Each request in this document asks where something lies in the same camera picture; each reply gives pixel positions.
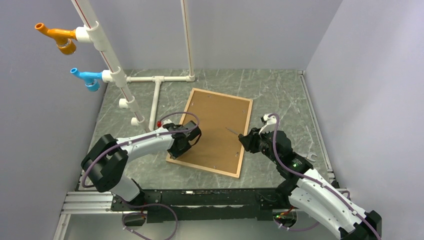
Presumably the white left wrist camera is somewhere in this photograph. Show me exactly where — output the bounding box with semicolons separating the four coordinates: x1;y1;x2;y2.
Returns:
156;119;173;128

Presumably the wooden picture frame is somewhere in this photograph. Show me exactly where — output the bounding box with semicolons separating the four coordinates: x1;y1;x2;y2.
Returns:
166;88;253;179

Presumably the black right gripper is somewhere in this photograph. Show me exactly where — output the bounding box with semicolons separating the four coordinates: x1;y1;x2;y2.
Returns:
239;125;281;165

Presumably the white pvc pipe rack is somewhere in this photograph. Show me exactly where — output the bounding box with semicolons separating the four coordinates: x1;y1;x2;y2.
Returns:
72;0;196;132

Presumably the silver open-end wrench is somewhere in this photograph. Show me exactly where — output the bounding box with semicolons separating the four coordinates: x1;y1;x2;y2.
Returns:
298;152;318;163

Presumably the black yellow screwdriver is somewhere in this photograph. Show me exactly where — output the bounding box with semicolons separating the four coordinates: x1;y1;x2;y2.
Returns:
226;127;240;136

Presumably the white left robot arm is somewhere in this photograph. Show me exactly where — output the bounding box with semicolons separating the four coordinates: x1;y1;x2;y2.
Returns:
80;120;202;212

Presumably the orange pipe fitting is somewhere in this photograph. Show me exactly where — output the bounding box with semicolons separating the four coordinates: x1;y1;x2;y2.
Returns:
34;22;77;55

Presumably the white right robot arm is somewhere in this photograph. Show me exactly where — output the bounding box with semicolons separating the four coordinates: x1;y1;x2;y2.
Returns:
238;128;382;240

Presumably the blue pipe fitting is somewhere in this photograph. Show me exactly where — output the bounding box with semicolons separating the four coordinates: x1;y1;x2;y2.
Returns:
70;67;103;92

